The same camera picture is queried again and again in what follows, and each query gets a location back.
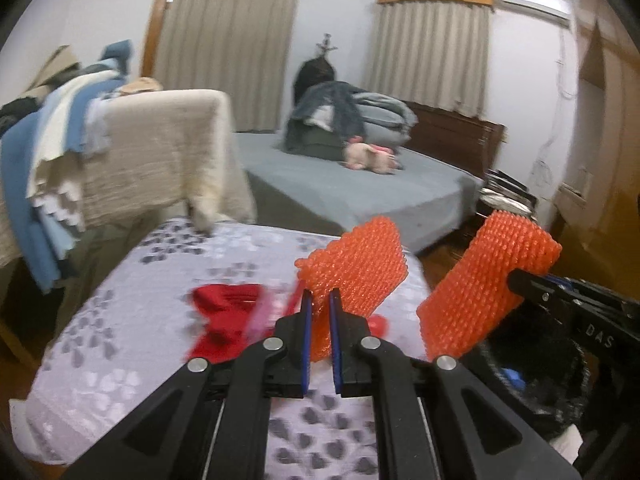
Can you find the grey-blue fleece jacket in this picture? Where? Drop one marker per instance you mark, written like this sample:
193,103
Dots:
335,105

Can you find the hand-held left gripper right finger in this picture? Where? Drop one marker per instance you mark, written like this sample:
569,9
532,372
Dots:
335,345

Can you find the blue scrap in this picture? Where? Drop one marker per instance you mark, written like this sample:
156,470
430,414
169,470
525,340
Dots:
512,378

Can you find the wooden coat rack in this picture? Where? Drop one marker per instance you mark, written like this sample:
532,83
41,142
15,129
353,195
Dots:
327,45

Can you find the pink plush toy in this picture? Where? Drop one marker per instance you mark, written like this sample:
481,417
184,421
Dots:
370,157

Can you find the bed with blue sheet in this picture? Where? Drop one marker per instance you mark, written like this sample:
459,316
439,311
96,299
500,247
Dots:
360,195

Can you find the orange foam fruit net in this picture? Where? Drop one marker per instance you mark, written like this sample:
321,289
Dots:
360,265
480,285

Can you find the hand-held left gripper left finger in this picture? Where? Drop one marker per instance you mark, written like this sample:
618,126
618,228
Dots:
306,345

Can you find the narrow beige curtain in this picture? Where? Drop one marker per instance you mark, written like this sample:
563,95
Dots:
430,55

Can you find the folded grey-blue bedding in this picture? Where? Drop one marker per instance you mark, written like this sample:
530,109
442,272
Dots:
387,115

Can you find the teal blue garment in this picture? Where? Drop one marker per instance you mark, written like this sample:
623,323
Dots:
117,55

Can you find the black metal chair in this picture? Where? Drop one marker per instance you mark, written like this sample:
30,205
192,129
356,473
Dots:
505,200

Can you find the wooden cabinet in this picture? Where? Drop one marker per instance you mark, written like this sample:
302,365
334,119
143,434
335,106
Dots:
610,160

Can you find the cream woven blanket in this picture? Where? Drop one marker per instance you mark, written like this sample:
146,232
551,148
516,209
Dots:
160,150

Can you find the white scalloped cloth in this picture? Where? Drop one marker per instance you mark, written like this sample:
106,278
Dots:
60,135

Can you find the wide beige curtain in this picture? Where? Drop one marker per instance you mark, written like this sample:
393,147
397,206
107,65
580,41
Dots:
225,50

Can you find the brown cardboard piece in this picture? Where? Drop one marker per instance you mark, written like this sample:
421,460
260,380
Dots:
55,67

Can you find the red cloth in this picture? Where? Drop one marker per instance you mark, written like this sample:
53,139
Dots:
225,320

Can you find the white air conditioner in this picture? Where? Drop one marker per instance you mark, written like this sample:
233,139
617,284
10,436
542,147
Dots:
535,2

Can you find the olive cloth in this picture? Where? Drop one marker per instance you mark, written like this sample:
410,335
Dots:
105,260

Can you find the white paper piece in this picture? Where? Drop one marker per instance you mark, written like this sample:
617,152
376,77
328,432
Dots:
565,447

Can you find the tan hat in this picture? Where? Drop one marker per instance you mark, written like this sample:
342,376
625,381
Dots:
142,85

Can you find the black coat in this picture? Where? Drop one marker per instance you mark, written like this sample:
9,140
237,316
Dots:
312,75

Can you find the dark wooden headboard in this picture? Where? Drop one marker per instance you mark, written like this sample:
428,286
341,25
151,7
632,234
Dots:
450,135

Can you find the dark grey pillow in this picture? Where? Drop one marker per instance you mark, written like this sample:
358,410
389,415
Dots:
322,145

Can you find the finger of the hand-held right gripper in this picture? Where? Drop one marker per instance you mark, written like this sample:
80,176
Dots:
530,287
600,294

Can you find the grey floral bedspread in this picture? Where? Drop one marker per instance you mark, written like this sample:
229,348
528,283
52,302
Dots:
150,310

